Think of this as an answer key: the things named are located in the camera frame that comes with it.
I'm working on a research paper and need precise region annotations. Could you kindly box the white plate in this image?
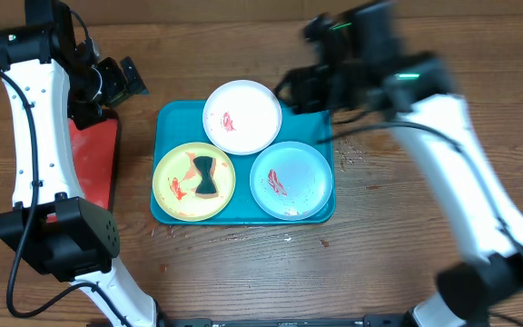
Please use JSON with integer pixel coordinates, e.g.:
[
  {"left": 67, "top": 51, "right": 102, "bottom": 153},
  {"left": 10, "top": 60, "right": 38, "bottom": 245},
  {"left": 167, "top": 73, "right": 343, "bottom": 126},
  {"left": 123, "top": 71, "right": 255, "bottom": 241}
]
[{"left": 202, "top": 80, "right": 282, "bottom": 155}]

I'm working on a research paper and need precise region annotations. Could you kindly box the yellow-green plate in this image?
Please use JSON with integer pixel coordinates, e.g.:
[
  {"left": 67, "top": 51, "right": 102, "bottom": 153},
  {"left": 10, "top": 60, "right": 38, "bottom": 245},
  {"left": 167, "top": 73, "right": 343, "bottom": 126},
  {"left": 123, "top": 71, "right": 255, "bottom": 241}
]
[{"left": 153, "top": 142, "right": 236, "bottom": 223}]

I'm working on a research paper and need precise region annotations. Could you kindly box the black bow-shaped sponge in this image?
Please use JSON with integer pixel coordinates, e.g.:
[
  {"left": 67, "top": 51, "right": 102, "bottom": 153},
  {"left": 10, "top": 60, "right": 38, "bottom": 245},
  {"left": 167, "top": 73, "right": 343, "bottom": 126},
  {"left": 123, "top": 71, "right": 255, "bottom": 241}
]
[{"left": 193, "top": 156, "right": 218, "bottom": 196}]

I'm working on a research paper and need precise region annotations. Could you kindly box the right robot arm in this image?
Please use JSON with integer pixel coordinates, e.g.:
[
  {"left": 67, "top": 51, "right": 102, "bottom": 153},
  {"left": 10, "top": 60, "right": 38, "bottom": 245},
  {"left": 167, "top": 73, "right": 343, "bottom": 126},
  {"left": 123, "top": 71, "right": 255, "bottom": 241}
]
[{"left": 274, "top": 1, "right": 523, "bottom": 326}]

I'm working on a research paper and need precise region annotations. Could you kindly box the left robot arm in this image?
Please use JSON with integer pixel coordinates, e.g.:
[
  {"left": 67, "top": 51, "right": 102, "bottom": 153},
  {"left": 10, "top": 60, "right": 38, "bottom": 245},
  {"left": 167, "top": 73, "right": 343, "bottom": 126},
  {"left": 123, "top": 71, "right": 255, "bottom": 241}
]
[{"left": 0, "top": 0, "right": 168, "bottom": 326}]

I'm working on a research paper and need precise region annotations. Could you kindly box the teal plastic serving tray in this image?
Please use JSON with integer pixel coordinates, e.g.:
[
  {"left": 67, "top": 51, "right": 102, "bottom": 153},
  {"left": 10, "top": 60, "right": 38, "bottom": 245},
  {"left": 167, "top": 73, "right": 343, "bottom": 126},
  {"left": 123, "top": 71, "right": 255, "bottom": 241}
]
[{"left": 153, "top": 100, "right": 335, "bottom": 225}]

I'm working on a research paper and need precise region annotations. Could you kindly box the dark red tray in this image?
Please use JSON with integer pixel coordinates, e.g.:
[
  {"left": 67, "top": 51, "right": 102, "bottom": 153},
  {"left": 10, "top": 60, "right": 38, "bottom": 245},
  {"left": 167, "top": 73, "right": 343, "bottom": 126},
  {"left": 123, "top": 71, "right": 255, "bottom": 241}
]
[{"left": 43, "top": 108, "right": 123, "bottom": 223}]

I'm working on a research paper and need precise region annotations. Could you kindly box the light blue plate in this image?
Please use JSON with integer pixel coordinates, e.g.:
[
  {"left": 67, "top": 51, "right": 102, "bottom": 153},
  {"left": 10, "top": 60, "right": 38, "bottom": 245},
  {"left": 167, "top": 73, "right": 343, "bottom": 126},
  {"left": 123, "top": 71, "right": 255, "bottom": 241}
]
[{"left": 249, "top": 141, "right": 335, "bottom": 223}]

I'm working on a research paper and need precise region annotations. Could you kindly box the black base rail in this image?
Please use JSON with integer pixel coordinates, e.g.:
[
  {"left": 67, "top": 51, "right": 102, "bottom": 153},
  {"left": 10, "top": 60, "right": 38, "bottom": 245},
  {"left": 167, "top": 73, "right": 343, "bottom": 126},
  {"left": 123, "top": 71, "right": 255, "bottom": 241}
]
[{"left": 156, "top": 313, "right": 415, "bottom": 327}]

